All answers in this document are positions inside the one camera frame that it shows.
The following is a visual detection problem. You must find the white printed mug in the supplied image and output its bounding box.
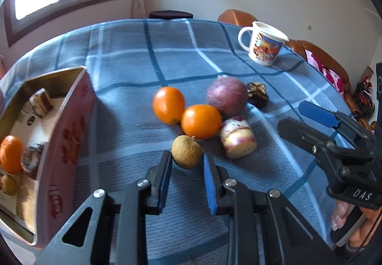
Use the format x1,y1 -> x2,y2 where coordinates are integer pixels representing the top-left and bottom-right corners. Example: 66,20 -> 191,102
238,21 -> 289,67

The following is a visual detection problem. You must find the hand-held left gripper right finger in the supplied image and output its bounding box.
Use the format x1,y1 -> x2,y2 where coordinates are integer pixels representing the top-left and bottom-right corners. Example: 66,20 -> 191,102
202,152 -> 338,265

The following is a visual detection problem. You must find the pink floral cloth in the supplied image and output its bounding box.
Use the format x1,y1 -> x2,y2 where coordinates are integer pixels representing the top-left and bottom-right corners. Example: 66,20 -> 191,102
304,50 -> 345,95

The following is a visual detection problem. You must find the cake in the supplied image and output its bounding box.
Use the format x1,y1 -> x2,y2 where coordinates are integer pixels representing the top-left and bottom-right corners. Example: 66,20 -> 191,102
29,88 -> 55,118

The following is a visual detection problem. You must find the tan longan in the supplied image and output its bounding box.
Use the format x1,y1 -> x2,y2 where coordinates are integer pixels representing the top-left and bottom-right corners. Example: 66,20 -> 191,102
0,173 -> 18,196
171,135 -> 204,169

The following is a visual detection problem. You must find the dark round stool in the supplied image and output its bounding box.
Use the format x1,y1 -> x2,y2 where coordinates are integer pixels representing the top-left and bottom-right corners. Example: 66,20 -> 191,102
149,10 -> 194,20

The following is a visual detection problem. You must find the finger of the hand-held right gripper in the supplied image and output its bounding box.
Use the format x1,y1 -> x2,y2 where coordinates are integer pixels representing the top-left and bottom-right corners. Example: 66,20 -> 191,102
298,100 -> 375,152
277,118 -> 373,176

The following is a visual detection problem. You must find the purple passion fruit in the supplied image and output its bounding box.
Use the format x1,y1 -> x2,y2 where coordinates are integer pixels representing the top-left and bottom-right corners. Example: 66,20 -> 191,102
207,75 -> 249,119

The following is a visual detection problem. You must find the pink tin box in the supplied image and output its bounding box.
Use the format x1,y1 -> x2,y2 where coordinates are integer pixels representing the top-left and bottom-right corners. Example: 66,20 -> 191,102
0,66 -> 97,250

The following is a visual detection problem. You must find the dark cluttered shelf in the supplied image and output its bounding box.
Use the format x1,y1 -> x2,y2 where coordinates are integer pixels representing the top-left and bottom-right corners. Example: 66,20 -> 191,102
353,66 -> 377,131

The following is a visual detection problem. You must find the brown leather sofa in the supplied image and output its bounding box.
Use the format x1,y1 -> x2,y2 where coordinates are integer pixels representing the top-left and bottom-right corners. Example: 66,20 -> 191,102
217,9 -> 350,98

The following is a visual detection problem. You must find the large mandarin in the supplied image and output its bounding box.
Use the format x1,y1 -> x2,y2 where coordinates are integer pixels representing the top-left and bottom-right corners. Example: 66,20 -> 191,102
0,135 -> 24,174

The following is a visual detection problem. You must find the person's right hand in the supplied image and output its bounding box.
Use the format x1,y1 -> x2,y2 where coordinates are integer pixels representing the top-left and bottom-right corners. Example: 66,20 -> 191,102
331,202 -> 379,254

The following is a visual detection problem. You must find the small orange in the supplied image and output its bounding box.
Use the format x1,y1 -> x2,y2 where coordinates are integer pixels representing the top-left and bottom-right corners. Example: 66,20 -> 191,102
181,104 -> 223,140
153,86 -> 186,125

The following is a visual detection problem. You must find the blue plaid tablecloth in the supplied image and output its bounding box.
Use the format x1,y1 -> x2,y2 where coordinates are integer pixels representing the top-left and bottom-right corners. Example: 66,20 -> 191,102
0,18 -> 361,265

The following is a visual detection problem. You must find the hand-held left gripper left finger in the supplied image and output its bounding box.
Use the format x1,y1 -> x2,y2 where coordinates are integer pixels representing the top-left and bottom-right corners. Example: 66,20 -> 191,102
35,150 -> 174,265

